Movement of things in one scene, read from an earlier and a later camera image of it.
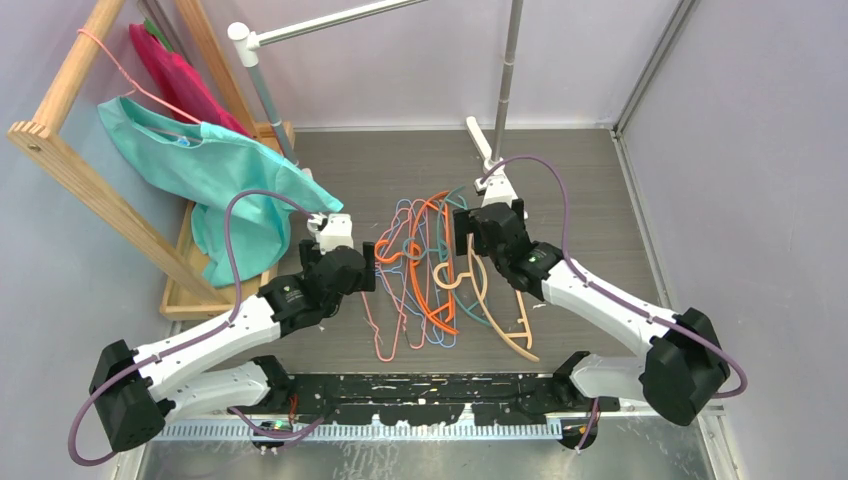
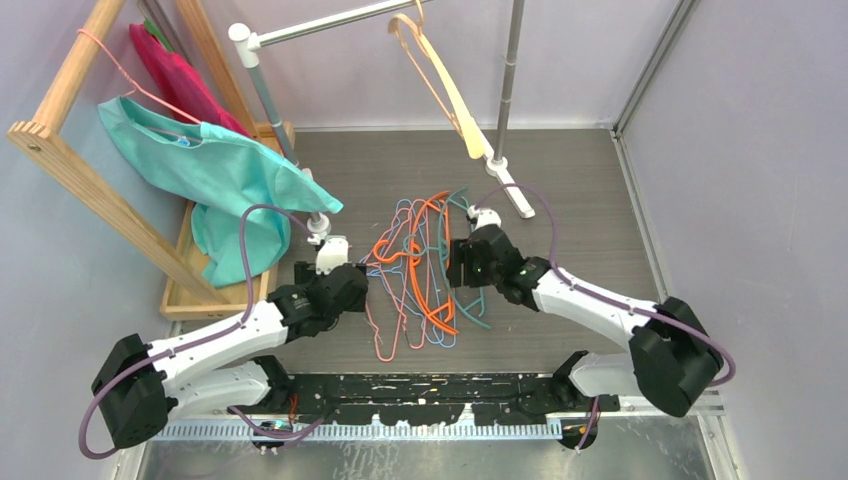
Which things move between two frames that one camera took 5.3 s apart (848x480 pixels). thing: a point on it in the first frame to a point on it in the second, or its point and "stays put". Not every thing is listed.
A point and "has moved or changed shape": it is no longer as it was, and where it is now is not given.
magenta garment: (184, 85) stays put
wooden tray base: (192, 294) stays put
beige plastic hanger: (486, 278) has moved or changed shape
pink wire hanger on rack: (133, 84) stays put
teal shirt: (212, 165) stays put
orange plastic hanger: (451, 263) to (400, 254)
